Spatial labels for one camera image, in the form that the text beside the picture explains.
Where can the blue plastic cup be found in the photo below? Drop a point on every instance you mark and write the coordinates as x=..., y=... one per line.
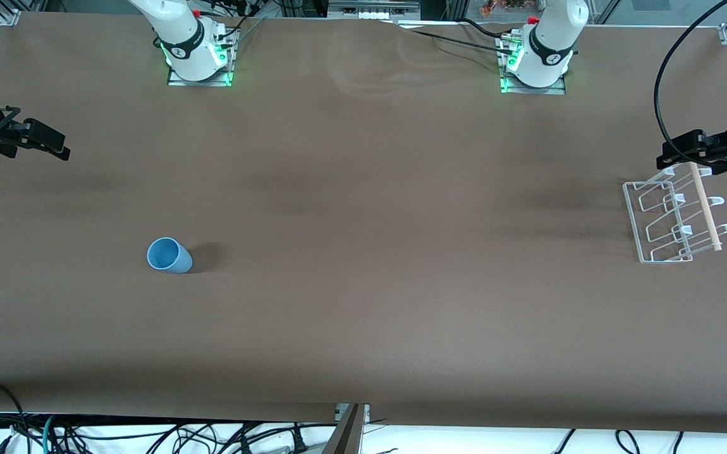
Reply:
x=171, y=255

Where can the brown table cover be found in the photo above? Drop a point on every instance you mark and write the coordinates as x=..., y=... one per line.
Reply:
x=363, y=252

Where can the white power strip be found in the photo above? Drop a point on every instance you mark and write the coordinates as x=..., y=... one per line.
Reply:
x=372, y=9

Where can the black power plug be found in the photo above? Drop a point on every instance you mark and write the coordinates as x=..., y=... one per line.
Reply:
x=299, y=441

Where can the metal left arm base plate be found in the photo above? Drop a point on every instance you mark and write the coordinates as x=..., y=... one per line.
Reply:
x=558, y=88

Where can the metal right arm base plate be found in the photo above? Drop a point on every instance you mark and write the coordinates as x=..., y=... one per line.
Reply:
x=177, y=81

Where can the aluminium frame profile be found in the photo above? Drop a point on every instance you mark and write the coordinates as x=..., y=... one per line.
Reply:
x=345, y=435

